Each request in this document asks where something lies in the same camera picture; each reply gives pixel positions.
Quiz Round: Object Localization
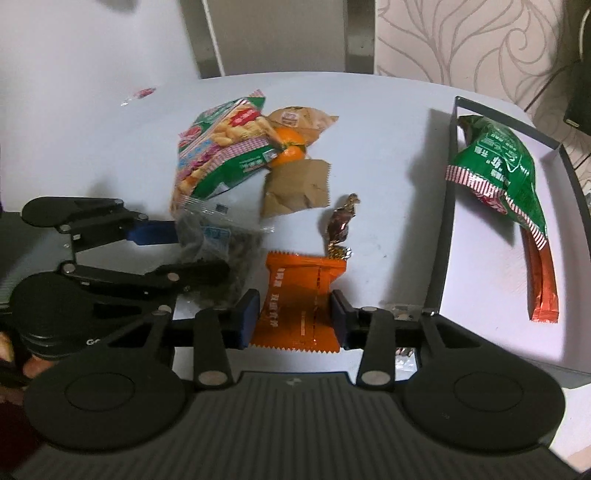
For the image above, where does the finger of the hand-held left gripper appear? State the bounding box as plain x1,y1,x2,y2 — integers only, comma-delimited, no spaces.
22,198,179,253
56,259,230,297

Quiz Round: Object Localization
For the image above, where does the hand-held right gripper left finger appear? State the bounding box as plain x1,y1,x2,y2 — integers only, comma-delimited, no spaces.
117,289,260,389

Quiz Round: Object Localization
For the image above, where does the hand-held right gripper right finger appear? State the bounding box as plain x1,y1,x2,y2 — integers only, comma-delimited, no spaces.
331,290,469,387

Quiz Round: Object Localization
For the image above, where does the clear packet of dark snacks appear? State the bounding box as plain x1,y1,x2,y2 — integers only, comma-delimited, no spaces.
173,203,265,310

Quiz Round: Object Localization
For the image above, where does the orange snack packet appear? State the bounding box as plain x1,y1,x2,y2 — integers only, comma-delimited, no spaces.
250,251,348,354

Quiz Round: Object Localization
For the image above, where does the green cracker bag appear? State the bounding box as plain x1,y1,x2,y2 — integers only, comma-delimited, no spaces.
170,90,284,209

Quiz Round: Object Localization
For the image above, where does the brown paper snack packet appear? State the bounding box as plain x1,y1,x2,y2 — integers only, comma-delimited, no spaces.
261,159,332,217

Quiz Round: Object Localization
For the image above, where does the white box with dark rim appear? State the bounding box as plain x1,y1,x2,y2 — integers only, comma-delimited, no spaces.
427,96,591,372

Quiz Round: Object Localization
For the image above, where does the person's left hand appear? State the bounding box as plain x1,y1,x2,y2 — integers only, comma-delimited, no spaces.
0,330,54,393

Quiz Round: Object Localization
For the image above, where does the silver foil wrapper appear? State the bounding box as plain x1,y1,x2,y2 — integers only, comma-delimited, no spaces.
385,302,419,371

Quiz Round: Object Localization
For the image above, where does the brown foil candy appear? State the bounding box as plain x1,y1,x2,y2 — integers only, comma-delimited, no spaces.
322,193,362,260

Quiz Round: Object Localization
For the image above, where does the person's red clothing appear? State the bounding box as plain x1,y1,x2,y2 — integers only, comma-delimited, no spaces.
0,401,42,464

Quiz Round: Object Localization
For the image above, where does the small red wrapper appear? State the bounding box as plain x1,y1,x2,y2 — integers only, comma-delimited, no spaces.
121,87,157,107

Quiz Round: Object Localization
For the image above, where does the tangerine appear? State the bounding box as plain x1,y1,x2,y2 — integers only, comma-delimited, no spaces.
268,128,308,168

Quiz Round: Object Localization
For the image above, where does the tan pastry packet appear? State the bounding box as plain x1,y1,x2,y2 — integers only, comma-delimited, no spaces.
267,106,339,145

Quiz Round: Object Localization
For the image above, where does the orange-red snack packet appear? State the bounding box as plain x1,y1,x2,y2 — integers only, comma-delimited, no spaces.
522,226,559,323

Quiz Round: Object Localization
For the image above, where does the green striped-edge snack bag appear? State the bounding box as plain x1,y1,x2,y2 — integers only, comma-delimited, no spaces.
445,115,549,245

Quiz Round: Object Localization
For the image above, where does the metal chair frame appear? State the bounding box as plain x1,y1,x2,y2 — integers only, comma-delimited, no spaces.
194,0,377,79

